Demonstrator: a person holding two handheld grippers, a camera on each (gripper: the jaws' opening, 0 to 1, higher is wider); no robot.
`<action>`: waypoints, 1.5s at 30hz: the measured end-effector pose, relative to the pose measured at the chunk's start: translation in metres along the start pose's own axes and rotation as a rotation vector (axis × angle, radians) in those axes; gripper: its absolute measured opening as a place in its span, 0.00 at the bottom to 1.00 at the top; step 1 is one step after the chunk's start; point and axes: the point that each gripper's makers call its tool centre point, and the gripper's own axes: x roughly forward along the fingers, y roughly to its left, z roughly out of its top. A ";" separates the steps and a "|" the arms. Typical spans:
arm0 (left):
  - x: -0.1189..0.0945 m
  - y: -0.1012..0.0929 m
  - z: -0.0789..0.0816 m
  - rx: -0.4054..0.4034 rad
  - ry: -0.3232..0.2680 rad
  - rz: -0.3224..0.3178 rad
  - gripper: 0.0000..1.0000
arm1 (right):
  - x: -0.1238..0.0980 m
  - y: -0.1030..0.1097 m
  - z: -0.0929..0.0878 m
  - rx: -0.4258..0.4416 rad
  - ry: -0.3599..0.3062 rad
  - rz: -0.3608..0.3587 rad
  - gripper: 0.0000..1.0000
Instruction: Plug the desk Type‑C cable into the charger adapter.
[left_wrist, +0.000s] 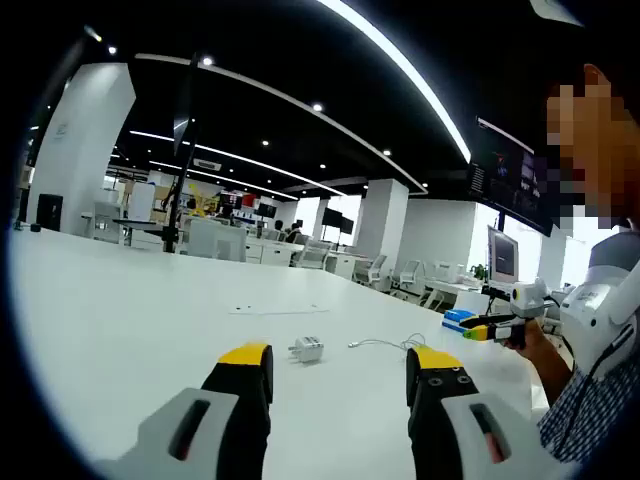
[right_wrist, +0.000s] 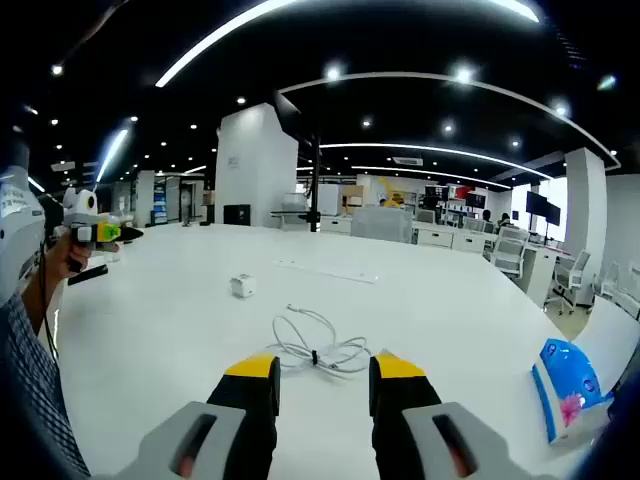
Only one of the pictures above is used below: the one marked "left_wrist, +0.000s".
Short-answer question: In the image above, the large dark wall screen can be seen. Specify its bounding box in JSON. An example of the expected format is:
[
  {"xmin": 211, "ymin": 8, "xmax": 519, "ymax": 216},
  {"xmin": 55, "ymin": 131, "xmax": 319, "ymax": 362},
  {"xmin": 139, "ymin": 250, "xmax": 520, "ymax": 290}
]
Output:
[{"xmin": 467, "ymin": 117, "xmax": 556, "ymax": 236}]

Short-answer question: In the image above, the desk cable tray cover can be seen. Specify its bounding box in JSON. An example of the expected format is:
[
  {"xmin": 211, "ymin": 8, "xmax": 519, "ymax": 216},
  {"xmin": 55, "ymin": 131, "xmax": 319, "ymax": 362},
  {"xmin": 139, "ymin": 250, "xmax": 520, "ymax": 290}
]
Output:
[{"xmin": 229, "ymin": 302, "xmax": 331, "ymax": 317}]

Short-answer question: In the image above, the desktop computer monitor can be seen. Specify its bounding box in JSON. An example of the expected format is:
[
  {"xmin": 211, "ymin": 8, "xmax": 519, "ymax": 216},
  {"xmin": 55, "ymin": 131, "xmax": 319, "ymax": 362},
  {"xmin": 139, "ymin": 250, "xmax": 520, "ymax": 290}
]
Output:
[{"xmin": 487, "ymin": 224, "xmax": 521, "ymax": 284}]

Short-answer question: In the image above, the white Type-C cable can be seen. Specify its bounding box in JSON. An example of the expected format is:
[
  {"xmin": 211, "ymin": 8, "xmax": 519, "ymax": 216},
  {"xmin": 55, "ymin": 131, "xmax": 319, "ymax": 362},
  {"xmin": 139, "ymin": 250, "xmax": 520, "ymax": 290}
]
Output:
[{"xmin": 348, "ymin": 332, "xmax": 429, "ymax": 353}]

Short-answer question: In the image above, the black pole stand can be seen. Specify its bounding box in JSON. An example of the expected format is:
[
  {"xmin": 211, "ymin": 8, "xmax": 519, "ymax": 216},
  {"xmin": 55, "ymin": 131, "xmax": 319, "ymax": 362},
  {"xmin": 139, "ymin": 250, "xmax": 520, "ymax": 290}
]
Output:
[{"xmin": 162, "ymin": 52, "xmax": 201, "ymax": 254}]

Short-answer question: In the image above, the white desk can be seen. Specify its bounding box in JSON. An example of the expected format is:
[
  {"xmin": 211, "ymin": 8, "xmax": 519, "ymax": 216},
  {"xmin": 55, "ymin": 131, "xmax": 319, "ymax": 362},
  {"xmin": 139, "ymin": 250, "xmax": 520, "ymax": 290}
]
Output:
[{"xmin": 7, "ymin": 224, "xmax": 551, "ymax": 480}]

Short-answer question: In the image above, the person's right hand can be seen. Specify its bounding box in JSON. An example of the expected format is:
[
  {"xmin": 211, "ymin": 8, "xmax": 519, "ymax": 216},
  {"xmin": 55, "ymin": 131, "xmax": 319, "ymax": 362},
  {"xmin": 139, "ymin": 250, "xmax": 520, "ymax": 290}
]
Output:
[{"xmin": 501, "ymin": 318, "xmax": 549, "ymax": 357}]

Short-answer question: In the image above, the black screen on stand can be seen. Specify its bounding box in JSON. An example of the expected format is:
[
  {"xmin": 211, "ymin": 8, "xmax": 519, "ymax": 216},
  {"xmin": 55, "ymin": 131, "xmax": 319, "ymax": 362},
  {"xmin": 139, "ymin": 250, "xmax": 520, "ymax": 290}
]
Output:
[{"xmin": 322, "ymin": 207, "xmax": 355, "ymax": 251}]

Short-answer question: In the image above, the yellow structure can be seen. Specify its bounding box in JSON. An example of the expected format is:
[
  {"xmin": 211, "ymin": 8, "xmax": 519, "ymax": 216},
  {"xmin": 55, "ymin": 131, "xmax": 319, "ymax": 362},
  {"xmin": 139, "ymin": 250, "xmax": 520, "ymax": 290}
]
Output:
[{"xmin": 187, "ymin": 182, "xmax": 219, "ymax": 217}]

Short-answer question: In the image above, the row of white office chairs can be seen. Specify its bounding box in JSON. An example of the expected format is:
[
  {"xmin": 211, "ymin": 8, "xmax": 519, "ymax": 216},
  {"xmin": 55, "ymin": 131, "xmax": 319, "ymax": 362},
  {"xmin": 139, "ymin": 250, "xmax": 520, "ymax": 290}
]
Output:
[{"xmin": 289, "ymin": 234, "xmax": 451, "ymax": 311}]

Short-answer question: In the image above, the person's head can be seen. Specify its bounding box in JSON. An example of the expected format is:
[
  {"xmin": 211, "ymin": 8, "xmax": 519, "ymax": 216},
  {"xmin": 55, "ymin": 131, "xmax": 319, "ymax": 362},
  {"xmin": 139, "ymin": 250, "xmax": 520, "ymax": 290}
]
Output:
[{"xmin": 582, "ymin": 62, "xmax": 640, "ymax": 221}]

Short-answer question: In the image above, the blue box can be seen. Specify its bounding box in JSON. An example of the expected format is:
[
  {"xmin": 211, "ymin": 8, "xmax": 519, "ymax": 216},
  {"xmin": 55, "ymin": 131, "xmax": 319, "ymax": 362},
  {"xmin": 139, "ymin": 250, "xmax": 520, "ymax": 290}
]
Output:
[{"xmin": 442, "ymin": 308, "xmax": 476, "ymax": 332}]

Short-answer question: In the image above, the thin black cable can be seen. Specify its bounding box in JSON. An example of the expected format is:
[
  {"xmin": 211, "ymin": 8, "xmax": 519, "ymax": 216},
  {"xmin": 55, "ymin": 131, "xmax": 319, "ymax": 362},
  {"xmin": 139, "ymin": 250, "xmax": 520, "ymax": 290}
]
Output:
[{"xmin": 562, "ymin": 323, "xmax": 635, "ymax": 451}]

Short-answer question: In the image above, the white charger adapter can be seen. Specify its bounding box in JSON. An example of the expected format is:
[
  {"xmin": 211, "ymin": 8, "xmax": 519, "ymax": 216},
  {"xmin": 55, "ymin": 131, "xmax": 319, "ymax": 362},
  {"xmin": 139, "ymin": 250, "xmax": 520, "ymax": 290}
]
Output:
[{"xmin": 287, "ymin": 335, "xmax": 325, "ymax": 365}]

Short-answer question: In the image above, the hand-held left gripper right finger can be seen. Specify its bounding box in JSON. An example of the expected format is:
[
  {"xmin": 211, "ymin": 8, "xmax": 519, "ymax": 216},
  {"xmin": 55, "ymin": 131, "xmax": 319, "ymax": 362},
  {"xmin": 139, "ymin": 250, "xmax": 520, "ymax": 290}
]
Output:
[{"xmin": 405, "ymin": 345, "xmax": 576, "ymax": 480}]

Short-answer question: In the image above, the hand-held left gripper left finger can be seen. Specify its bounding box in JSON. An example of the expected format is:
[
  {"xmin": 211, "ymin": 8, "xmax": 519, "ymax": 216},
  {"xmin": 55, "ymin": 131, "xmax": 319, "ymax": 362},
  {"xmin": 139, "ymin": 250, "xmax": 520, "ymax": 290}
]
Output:
[{"xmin": 94, "ymin": 342, "xmax": 275, "ymax": 480}]

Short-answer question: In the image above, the long ceiling strip light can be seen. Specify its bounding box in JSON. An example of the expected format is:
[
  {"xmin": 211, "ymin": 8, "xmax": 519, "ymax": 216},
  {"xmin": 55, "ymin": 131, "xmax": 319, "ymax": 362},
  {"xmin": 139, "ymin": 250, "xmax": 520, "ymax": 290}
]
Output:
[{"xmin": 319, "ymin": 0, "xmax": 472, "ymax": 164}]

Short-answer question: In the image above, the grey desk partition panel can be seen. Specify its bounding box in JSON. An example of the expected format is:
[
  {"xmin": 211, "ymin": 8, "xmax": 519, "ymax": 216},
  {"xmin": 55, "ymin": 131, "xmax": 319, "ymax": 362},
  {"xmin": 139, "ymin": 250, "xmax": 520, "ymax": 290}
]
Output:
[{"xmin": 185, "ymin": 218, "xmax": 248, "ymax": 262}]

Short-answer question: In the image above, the black square box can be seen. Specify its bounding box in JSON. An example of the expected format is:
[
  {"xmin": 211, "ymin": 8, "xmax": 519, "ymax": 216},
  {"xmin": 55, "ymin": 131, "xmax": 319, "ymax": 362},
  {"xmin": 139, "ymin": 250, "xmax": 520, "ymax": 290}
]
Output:
[{"xmin": 37, "ymin": 193, "xmax": 65, "ymax": 233}]

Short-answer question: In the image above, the red black display shelf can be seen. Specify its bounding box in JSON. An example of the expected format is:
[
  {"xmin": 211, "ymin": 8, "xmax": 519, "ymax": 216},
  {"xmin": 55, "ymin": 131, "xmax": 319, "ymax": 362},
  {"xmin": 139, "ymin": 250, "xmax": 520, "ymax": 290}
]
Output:
[{"xmin": 219, "ymin": 189, "xmax": 260, "ymax": 217}]

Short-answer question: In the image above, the white chest-worn device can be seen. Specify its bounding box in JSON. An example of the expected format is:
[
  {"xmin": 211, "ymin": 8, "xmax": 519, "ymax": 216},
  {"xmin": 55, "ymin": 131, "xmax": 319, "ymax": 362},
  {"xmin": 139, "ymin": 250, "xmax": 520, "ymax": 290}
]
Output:
[{"xmin": 559, "ymin": 232, "xmax": 640, "ymax": 381}]

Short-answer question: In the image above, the white cabinet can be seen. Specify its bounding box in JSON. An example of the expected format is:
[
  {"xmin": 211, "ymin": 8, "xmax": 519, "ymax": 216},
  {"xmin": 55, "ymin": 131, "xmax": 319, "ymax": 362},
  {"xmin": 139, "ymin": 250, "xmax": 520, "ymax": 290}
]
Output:
[{"xmin": 127, "ymin": 182, "xmax": 156, "ymax": 224}]

